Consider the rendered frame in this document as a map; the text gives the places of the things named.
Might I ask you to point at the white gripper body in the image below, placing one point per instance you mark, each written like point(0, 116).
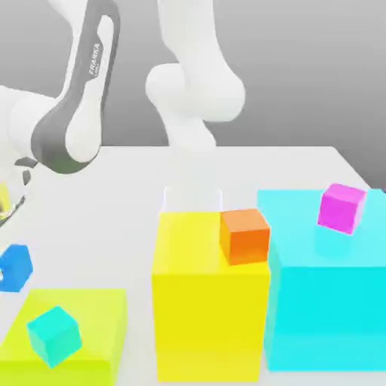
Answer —
point(9, 221)

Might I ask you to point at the small blue cube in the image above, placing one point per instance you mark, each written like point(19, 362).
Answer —
point(16, 268)

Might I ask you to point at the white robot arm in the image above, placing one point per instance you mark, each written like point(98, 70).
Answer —
point(193, 90)

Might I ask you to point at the small teal cube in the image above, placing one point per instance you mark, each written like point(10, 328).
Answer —
point(52, 337)

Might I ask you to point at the small orange cube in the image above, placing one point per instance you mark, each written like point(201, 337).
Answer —
point(245, 241)

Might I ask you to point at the small magenta cube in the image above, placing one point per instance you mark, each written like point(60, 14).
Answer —
point(339, 211)

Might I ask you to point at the large lime box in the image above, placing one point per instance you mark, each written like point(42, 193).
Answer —
point(96, 325)

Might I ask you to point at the large yellow box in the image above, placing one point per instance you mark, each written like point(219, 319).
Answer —
point(208, 316)

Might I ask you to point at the large cyan box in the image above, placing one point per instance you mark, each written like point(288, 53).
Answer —
point(325, 313)

